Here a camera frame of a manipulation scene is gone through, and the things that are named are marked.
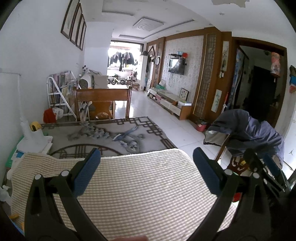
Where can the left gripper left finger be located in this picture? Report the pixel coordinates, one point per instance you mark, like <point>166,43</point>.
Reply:
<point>42,217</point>

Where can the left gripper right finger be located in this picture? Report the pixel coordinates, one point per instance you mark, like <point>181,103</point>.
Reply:
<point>251,220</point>

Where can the red bin with green rim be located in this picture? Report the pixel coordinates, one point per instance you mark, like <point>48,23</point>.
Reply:
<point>236,197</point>

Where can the dark wooden chair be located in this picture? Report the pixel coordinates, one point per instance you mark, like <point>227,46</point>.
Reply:
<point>235,163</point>

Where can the beige striped table cloth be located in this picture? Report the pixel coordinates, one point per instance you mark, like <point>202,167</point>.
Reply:
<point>159,194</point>

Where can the small red flower pot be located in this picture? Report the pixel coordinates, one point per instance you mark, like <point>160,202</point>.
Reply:
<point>201,125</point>

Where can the red bag on floor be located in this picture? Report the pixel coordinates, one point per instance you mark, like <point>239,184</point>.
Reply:
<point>49,116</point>

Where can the grey patterned floor rug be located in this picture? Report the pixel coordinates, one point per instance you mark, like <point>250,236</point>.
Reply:
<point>121,136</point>

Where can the low tv cabinet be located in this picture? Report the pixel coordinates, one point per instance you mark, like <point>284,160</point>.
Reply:
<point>172,103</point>

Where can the white magazine rack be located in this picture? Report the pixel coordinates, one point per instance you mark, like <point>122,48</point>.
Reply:
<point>61,95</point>

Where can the framed picture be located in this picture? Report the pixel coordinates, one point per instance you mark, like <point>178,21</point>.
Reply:
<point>73,38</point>
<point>83,36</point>
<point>68,18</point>
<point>79,31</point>

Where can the wall mounted television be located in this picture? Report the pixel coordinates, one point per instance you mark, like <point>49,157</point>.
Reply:
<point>177,66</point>

